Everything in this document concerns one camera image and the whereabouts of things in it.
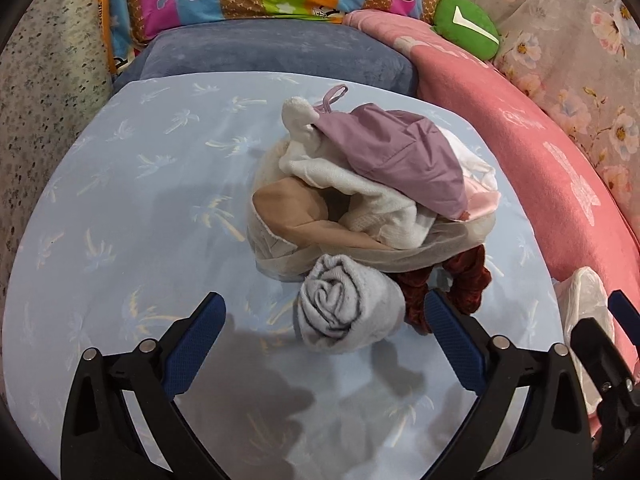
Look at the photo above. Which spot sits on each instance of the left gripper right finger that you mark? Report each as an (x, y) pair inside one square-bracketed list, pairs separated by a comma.
[(551, 439)]

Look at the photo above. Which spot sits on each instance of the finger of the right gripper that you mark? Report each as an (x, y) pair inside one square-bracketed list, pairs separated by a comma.
[(618, 410), (626, 315)]

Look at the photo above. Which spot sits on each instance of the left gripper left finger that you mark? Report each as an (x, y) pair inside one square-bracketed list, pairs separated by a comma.
[(121, 420)]

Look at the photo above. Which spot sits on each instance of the dark red velvet scrunchie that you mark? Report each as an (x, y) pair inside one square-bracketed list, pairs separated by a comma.
[(466, 279)]

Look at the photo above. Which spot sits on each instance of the pink satin cloth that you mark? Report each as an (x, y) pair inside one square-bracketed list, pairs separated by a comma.
[(479, 178)]

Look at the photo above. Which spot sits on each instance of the grey sock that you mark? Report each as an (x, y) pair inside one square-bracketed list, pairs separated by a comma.
[(344, 306)]

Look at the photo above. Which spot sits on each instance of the white knit cloth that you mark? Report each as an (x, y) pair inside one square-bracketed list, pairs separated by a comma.
[(383, 213)]

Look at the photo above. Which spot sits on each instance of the purple fabric cap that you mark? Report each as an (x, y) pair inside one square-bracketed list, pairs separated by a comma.
[(399, 149)]

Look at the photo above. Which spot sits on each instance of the beige sheer stocking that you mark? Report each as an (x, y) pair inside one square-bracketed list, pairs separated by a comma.
[(290, 225)]

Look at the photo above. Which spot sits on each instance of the white small sock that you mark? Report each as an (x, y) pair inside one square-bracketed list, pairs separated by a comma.
[(298, 117)]

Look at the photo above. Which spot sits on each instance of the pink towel blanket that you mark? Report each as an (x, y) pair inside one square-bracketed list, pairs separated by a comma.
[(574, 217)]

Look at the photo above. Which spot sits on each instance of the grey floral bedsheet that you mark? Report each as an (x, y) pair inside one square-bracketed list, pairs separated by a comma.
[(578, 60)]

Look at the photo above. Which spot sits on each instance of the green round plush cushion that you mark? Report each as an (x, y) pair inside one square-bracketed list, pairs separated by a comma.
[(468, 26)]

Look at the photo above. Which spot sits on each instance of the white speckled curtain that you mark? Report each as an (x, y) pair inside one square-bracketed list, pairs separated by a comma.
[(53, 81)]

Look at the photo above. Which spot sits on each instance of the dark blue velvet cushion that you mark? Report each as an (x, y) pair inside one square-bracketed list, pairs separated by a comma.
[(283, 46)]

